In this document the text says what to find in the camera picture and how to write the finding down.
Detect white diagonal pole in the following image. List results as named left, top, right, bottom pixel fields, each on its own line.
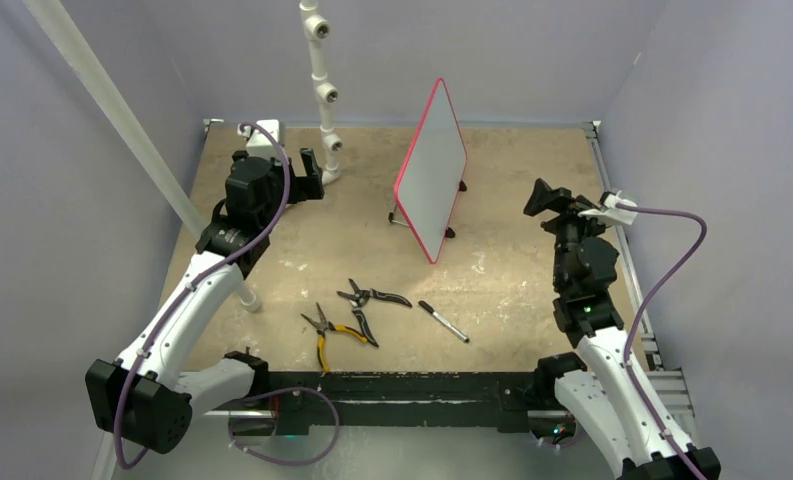
left=23, top=0, right=263, bottom=314

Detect black handled pliers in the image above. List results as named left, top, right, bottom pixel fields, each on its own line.
left=336, top=278, right=413, bottom=349

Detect yellow handled pliers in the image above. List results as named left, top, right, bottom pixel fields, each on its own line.
left=300, top=302, right=369, bottom=373

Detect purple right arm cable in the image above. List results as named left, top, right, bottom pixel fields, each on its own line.
left=615, top=205, right=709, bottom=480

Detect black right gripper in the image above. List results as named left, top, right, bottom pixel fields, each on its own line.
left=525, top=178, right=616, bottom=290

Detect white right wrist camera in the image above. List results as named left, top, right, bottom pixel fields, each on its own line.
left=578, top=191, right=638, bottom=227

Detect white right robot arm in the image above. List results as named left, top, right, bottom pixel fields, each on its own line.
left=523, top=178, right=722, bottom=479

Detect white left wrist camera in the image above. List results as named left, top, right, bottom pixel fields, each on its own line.
left=237, top=119, right=285, bottom=159

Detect white pvc pipe stand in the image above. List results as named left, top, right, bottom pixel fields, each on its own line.
left=298, top=0, right=343, bottom=184

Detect pink framed whiteboard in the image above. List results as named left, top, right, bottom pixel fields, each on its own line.
left=393, top=78, right=468, bottom=264

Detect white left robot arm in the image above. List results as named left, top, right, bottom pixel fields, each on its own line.
left=85, top=148, right=324, bottom=454

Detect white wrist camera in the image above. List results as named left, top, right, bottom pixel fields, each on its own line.
left=237, top=119, right=285, bottom=159
left=578, top=191, right=638, bottom=227

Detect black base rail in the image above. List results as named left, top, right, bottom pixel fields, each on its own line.
left=260, top=371, right=571, bottom=435

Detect black whiteboard marker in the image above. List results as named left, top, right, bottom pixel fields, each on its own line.
left=418, top=300, right=470, bottom=344

